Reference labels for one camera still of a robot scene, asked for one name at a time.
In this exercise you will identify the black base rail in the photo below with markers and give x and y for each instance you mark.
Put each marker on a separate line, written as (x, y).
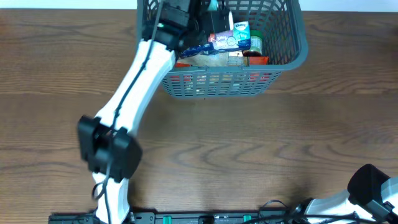
(153, 217)

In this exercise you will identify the teal wipes packet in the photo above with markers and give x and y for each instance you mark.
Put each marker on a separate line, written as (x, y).
(212, 5)

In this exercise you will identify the beige paper pouch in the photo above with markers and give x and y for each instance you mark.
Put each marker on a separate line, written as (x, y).
(227, 59)

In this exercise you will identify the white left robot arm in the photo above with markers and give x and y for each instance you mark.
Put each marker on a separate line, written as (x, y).
(108, 140)

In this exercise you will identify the green lid jar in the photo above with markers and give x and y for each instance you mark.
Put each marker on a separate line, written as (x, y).
(256, 45)

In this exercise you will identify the grey plastic lattice basket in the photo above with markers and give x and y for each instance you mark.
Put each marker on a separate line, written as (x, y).
(279, 25)

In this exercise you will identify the blue Kleenex tissue multipack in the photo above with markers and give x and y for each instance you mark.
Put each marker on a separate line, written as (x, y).
(237, 39)

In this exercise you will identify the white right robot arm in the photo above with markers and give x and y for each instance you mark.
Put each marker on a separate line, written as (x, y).
(371, 195)

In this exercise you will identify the orange pasta packet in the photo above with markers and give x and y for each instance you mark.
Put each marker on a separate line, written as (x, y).
(257, 61)

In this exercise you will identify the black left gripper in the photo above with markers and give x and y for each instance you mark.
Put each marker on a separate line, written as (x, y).
(198, 39)

